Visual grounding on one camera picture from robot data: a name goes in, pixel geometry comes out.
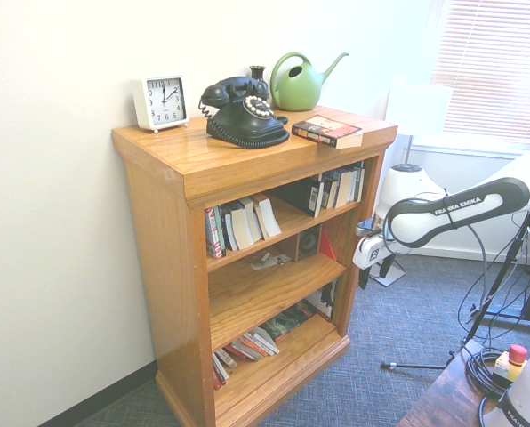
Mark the red white spine book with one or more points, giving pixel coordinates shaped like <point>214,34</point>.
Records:
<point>211,236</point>

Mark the green watering can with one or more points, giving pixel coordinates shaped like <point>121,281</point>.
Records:
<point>296,91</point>

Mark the yellow emergency stop button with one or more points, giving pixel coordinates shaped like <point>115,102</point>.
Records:
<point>509,367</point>

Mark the white window blinds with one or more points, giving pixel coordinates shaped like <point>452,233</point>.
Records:
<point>492,66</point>

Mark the red triangular item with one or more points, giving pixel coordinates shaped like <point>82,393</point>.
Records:
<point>328,249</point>

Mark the camouflage cover book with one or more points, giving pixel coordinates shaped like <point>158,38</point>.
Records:
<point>287,324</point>

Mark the wooden bookshelf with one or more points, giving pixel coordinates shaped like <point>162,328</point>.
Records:
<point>167,267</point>

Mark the black vase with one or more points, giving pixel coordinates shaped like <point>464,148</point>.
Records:
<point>257,73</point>

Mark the black camera tripod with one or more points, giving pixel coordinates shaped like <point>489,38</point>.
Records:
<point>418,365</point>

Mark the red black paperback book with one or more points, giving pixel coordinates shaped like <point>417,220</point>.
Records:
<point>327,130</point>

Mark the loose papers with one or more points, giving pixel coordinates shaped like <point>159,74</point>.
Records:
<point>269,261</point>

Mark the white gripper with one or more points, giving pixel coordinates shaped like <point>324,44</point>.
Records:
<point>371,253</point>

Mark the white book red marks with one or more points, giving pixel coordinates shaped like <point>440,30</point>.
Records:
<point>269,339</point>

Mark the black leaning book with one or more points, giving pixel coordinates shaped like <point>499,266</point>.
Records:
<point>298,195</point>

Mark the blue cover paperback book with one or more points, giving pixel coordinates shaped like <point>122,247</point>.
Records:
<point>347,184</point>
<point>359,182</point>

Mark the black white cover book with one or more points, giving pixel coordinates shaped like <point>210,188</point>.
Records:
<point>325,300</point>

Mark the black rotary telephone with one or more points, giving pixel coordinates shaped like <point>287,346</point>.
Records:
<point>243,126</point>

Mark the black cover paperback book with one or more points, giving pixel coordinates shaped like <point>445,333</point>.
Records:
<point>323,191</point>

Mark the white grey cover book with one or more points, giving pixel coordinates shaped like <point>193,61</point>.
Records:
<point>220,371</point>

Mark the white paperback book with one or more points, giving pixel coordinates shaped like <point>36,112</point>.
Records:
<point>258,344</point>

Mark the white square alarm clock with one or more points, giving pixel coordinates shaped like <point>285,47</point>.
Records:
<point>163,102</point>

